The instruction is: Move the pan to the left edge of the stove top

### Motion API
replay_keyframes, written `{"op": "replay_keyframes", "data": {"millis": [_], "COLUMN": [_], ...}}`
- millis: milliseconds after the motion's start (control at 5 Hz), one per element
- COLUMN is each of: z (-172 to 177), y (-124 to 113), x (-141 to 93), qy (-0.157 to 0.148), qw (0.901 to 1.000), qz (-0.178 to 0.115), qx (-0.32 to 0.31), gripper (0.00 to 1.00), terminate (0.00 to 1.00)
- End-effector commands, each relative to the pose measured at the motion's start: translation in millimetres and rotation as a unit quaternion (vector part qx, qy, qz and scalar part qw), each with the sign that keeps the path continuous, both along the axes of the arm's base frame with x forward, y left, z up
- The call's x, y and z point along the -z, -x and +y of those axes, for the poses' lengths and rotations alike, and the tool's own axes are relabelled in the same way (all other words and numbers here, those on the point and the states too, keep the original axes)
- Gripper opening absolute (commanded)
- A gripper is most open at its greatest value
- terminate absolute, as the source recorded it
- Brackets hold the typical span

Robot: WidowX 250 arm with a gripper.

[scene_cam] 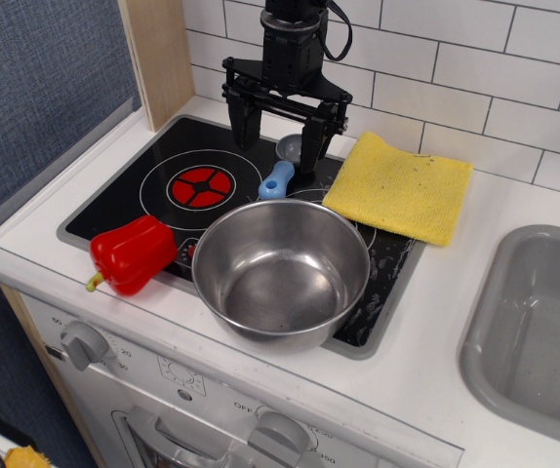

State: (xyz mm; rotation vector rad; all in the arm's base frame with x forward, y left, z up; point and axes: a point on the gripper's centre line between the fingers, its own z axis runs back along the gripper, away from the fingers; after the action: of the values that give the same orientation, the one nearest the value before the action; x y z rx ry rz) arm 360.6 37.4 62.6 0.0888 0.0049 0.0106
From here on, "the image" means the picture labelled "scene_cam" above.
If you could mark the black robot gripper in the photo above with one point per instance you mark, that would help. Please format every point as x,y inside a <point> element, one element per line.
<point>288,80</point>

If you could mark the stainless steel pan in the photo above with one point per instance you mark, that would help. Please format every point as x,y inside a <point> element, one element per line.
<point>282,275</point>

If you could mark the black toy stove top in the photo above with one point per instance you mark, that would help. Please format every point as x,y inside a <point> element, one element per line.
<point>192,174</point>

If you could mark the yellow cloth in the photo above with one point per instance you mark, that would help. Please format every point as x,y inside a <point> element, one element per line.
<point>419,196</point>

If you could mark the wooden side panel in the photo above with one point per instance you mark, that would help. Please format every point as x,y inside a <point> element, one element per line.
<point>158,46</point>

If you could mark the red toy bell pepper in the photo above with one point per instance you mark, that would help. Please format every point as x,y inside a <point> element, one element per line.
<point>128,257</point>

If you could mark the grey left oven knob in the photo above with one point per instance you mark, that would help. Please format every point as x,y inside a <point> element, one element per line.
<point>83,344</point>

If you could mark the grey oven knob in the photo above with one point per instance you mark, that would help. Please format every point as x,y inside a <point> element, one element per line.
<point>280,438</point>
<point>83,344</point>

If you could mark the white toy oven front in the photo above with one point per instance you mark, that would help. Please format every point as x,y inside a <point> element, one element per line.
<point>139,409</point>

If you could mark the grey right oven knob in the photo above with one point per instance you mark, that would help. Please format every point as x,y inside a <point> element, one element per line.
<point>280,438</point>

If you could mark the grey sink basin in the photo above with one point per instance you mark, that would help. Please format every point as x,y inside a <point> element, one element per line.
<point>510,357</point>

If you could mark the yellow object bottom left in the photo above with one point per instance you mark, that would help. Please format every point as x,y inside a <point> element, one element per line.
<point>26,457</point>

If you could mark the blue handled grey scoop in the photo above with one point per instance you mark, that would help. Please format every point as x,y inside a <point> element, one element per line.
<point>280,175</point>

